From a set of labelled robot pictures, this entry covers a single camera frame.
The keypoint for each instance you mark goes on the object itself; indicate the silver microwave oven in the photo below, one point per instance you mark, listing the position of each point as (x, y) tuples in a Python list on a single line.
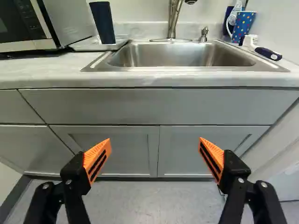
[(28, 23)]

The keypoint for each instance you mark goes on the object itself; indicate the silver tap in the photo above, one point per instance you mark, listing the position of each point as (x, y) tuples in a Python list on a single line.
[(172, 21)]

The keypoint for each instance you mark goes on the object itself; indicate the silver soap pump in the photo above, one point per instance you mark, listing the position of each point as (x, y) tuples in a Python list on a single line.
[(203, 35)]

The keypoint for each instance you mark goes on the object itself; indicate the blue mug with coloured dots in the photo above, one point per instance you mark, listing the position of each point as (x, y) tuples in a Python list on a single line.
[(243, 25)]

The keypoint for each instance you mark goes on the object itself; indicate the grey kitchen counter with cabinets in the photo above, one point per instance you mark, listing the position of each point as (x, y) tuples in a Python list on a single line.
[(140, 105)]

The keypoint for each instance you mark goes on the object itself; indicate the stainless steel sink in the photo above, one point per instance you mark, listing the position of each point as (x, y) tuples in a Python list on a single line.
[(177, 53)]

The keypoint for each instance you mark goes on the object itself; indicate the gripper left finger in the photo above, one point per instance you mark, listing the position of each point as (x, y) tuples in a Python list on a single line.
[(74, 170)]

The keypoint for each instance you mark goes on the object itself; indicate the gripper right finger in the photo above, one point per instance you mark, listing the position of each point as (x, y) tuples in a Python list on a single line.
[(233, 168)]

